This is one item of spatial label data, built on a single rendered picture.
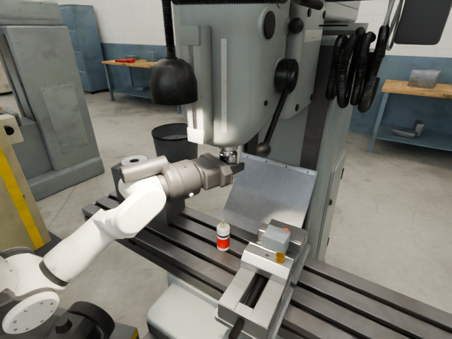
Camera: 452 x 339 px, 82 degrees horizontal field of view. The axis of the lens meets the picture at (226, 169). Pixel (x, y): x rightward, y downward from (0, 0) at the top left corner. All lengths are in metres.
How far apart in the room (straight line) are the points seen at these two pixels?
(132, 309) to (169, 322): 1.09
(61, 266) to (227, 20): 0.52
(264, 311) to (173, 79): 0.51
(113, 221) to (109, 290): 1.56
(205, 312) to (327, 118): 0.71
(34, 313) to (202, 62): 0.50
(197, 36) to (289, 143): 0.62
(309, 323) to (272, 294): 0.12
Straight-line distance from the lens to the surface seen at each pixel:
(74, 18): 7.77
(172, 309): 0.89
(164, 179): 0.57
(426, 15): 0.72
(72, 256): 0.58
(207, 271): 0.81
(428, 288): 2.37
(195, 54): 0.50
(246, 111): 0.52
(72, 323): 1.22
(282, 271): 0.69
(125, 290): 2.04
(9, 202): 2.34
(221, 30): 0.51
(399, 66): 4.73
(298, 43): 0.65
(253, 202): 1.07
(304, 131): 0.97
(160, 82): 0.40
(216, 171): 0.61
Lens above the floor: 1.55
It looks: 28 degrees down
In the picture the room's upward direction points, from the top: straight up
